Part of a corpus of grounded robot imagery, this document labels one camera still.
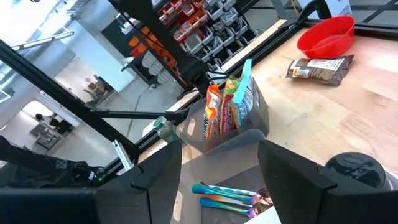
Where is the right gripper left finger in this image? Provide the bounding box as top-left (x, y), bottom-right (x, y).
top-left (95, 139), bottom-right (183, 224)

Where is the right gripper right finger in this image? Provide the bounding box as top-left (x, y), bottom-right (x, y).
top-left (257, 139), bottom-right (339, 224)

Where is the green-lid spice jar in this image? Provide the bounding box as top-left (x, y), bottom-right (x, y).
top-left (152, 115), bottom-right (183, 145)

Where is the pink spoon with teal handle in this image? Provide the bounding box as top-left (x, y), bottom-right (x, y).
top-left (191, 183), bottom-right (272, 203)

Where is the orange ramen packet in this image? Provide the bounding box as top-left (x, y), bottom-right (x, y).
top-left (203, 84), bottom-right (223, 140)

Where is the yellow red blue snack bag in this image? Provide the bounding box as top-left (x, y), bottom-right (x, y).
top-left (231, 58), bottom-right (256, 129)

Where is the brown chocolate snack packet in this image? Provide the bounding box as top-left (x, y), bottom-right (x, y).
top-left (285, 54), bottom-right (355, 87)

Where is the grey translucent bin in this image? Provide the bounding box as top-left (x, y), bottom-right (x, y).
top-left (169, 128), bottom-right (275, 224)
top-left (181, 77), bottom-right (271, 154)

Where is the person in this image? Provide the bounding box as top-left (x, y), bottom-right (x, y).
top-left (34, 113), bottom-right (75, 135)

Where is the red plastic bowl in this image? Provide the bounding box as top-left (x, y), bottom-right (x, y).
top-left (296, 14), bottom-right (356, 60)

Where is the black parts bin cart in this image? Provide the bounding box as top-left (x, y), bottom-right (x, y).
top-left (129, 0), bottom-right (268, 90)

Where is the black aluminium frame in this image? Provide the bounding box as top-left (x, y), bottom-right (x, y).
top-left (0, 0), bottom-right (398, 187)

